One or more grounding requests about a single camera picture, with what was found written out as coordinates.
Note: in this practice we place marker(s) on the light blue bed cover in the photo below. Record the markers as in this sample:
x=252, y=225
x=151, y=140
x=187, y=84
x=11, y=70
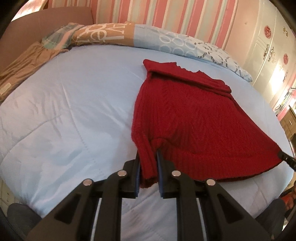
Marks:
x=72, y=119

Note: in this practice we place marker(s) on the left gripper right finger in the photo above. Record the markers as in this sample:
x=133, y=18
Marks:
x=205, y=211

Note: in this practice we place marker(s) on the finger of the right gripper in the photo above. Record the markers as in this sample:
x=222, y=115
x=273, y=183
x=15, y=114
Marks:
x=288, y=159

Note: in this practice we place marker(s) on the plaid pastel cloth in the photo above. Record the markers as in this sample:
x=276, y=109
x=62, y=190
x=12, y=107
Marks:
x=61, y=38

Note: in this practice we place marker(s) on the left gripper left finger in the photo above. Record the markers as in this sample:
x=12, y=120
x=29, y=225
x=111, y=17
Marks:
x=92, y=211

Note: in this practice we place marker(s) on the brown bed sheet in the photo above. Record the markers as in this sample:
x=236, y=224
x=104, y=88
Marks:
x=28, y=63

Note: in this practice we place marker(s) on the patterned blue brown pillow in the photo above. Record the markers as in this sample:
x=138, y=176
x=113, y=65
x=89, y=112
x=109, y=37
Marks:
x=154, y=38

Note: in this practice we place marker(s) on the brown headboard panel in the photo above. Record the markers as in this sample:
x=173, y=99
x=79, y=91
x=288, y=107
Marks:
x=23, y=32

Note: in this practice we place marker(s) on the white decorated wardrobe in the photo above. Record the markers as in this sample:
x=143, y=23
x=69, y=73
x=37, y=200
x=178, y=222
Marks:
x=270, y=58

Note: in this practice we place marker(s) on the red knit sweater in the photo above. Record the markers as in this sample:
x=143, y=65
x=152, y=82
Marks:
x=195, y=122

